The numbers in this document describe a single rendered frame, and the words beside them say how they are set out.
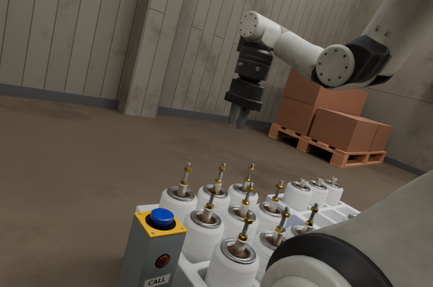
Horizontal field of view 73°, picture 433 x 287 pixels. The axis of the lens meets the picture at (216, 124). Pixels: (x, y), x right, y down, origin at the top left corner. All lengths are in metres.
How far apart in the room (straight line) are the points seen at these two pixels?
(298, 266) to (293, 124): 3.02
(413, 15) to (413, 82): 3.96
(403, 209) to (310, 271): 0.09
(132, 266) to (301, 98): 2.88
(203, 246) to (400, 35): 0.56
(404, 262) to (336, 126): 2.83
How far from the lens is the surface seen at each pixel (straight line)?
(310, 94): 3.23
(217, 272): 0.64
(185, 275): 0.67
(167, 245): 0.53
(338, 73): 0.60
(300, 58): 0.68
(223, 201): 0.84
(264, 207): 0.87
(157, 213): 0.53
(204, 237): 0.69
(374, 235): 0.31
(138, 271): 0.55
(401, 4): 0.60
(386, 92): 4.62
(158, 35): 2.59
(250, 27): 0.76
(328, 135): 3.13
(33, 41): 2.51
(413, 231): 0.30
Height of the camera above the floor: 0.59
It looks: 11 degrees down
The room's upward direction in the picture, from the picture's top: 16 degrees clockwise
